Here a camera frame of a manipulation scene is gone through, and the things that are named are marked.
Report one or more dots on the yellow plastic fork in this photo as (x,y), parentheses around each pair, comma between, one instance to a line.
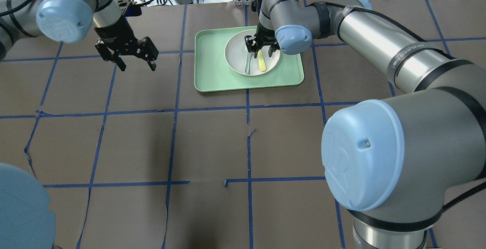
(261,61)

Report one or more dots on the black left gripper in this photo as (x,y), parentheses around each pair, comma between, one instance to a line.
(116,32)

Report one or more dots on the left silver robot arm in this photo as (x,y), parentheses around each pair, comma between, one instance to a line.
(69,21)

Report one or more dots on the pale green plastic spoon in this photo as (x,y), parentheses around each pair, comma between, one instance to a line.
(247,67)

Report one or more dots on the white round plate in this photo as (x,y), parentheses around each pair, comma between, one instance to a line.
(235,53)

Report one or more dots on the mint green tray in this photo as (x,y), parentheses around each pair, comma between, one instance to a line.
(220,61)

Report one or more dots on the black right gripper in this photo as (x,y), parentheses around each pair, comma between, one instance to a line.
(264,35)

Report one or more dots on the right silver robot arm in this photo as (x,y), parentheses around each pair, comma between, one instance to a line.
(288,207)

